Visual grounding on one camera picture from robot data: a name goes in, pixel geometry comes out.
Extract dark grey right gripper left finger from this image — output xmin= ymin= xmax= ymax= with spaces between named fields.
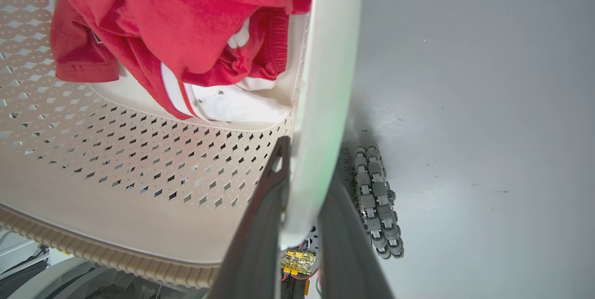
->
xmin=207 ymin=136 xmax=291 ymax=299

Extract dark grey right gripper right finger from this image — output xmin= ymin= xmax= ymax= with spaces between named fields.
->
xmin=318 ymin=147 xmax=396 ymax=299

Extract beige perforated plastic laundry basket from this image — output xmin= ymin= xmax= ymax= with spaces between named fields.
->
xmin=0 ymin=0 xmax=363 ymax=289

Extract grey mecanum roller wheel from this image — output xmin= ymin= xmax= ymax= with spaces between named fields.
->
xmin=353 ymin=145 xmax=405 ymax=260

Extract white cloth garment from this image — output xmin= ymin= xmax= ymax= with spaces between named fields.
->
xmin=160 ymin=18 xmax=292 ymax=123

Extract red cloth garment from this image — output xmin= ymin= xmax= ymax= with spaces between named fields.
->
xmin=0 ymin=0 xmax=316 ymax=121

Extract yellow wire connector block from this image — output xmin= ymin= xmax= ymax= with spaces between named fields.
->
xmin=281 ymin=249 xmax=317 ymax=276

